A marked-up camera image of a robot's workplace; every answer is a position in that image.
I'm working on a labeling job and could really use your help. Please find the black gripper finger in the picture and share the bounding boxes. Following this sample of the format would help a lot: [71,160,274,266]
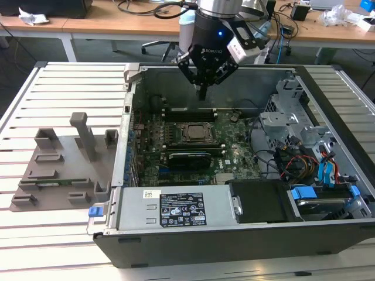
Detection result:
[203,59,240,101]
[177,52,204,101]

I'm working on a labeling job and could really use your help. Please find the silver CPU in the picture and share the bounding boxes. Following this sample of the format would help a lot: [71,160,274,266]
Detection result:
[187,124,208,140]

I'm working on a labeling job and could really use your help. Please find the CPU socket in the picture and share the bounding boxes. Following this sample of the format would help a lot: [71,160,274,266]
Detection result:
[179,121,220,146]

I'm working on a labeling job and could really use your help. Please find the office chair base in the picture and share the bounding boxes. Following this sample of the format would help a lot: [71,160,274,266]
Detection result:
[141,40,179,63]

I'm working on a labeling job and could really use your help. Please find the white power strip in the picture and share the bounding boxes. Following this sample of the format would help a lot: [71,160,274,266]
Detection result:
[255,48,271,64]

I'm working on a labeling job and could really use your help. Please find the black RAM slot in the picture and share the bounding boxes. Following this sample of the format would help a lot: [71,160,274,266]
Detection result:
[161,107,218,115]
[165,145,227,156]
[162,141,221,149]
[163,113,217,122]

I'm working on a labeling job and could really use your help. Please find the black monitor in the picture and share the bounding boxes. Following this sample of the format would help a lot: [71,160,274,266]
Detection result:
[266,0,277,21]

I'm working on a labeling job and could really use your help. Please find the silver metal drive cage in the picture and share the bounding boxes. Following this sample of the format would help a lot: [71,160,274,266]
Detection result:
[259,77,338,147]

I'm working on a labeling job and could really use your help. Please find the green motherboard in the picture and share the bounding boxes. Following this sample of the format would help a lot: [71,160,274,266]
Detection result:
[131,109,262,187]

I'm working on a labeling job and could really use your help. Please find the small black box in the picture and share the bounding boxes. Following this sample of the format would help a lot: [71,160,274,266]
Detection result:
[289,3,311,22]

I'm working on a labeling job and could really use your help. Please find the black graphics card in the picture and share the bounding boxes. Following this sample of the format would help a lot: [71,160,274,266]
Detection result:
[166,149,212,171]

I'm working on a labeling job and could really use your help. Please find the wooden desk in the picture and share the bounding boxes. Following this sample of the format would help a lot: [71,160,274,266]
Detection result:
[262,0,375,65]
[0,5,182,62]

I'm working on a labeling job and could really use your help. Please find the blue expansion slot clips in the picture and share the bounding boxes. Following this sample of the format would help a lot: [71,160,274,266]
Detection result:
[125,130,134,185]

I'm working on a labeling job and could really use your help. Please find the silver chipset heatsink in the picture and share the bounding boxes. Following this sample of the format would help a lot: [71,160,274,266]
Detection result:
[215,172,236,184]

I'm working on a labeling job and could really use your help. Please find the grey laptop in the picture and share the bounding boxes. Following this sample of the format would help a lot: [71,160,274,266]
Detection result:
[309,0,344,10]

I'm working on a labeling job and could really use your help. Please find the clear plastic bag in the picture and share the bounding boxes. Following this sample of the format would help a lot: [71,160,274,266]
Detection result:
[318,4,354,28]

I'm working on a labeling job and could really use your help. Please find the black plastic cover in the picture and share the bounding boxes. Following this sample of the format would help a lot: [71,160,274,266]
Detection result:
[227,179,303,225]

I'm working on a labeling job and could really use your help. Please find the hard disk in blue carrier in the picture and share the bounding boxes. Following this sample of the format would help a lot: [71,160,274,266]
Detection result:
[287,183,363,221]

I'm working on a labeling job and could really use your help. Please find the black bag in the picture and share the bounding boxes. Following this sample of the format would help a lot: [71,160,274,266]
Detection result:
[0,0,94,19]

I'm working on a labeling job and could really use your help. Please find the grey power supply unit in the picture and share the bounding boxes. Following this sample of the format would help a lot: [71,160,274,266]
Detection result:
[105,186,236,234]

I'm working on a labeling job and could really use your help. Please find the grey parts rack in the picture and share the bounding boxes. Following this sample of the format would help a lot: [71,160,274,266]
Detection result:
[8,112,120,212]

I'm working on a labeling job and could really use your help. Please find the crumpled white paper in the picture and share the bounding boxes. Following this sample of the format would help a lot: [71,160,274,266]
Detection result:
[18,6,50,26]

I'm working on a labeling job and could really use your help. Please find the open black PC case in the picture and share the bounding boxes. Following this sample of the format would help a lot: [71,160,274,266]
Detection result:
[87,63,375,269]

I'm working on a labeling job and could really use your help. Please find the green RAM stick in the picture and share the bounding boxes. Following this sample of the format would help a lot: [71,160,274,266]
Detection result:
[34,179,89,187]

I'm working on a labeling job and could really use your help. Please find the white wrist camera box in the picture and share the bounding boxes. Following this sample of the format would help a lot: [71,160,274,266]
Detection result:
[227,25,262,64]

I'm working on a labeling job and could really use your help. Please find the grey case handle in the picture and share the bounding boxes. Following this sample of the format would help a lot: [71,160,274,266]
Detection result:
[122,63,149,89]

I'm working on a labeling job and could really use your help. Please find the blue cable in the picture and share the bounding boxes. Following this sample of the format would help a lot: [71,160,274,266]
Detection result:
[275,25,289,64]

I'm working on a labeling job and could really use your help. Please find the black wire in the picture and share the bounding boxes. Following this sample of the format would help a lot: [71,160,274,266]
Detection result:
[236,98,284,180]

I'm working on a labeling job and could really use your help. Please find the red yellow power wires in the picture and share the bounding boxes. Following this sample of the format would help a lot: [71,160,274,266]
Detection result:
[278,154,321,180]

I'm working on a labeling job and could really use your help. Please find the blue flat wire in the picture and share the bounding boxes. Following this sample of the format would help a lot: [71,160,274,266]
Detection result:
[317,159,338,188]

